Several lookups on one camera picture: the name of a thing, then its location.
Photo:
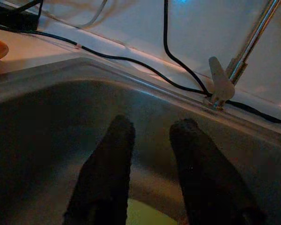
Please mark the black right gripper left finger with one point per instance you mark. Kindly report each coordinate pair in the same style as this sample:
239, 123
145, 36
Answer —
107, 168

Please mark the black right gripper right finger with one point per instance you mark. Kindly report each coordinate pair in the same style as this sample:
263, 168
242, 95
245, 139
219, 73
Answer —
201, 168

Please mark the green plastic plate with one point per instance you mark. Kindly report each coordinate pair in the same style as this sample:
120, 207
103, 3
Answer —
150, 215

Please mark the stainless steel sink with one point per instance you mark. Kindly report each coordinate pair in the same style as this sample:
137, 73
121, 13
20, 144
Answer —
61, 117

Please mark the chrome faucet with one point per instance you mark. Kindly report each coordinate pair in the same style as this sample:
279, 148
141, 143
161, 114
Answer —
254, 42

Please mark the flat black power adapter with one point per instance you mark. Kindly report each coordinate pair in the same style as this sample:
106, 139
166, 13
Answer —
9, 16

